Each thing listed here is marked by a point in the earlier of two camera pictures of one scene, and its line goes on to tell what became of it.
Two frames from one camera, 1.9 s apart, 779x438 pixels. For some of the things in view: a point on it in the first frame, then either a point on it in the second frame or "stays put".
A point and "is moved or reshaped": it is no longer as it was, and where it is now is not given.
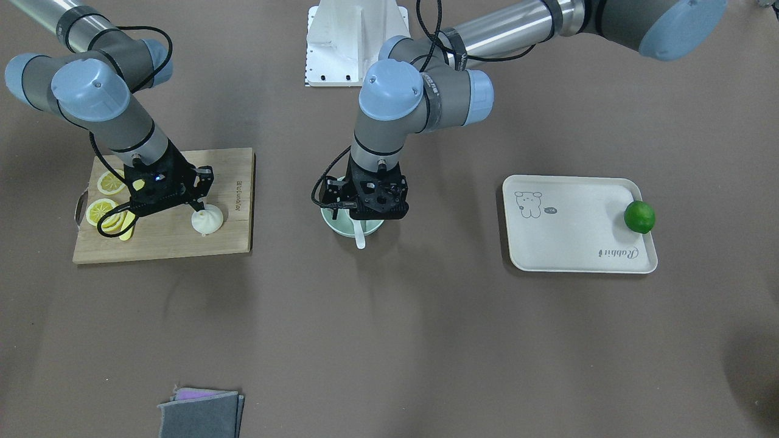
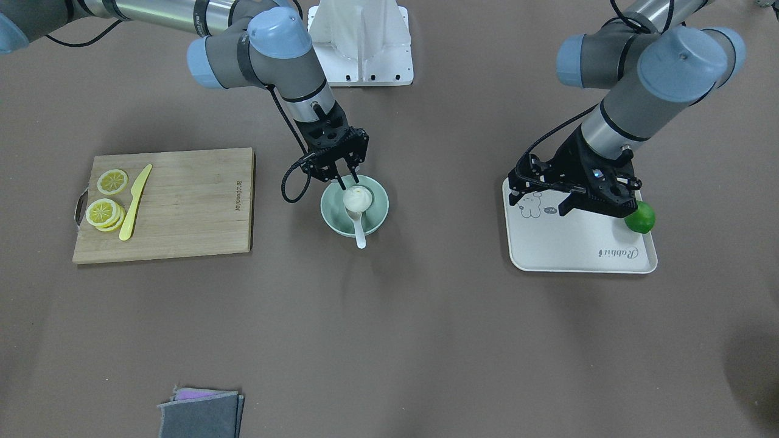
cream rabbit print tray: (574, 224) stays put
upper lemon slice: (108, 184) stays put
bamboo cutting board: (168, 230) stays put
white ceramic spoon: (359, 235) stays put
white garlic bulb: (207, 221) is moved or reshaped
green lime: (639, 216) stays put
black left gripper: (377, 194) -> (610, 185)
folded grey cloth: (195, 413) stays put
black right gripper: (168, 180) -> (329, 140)
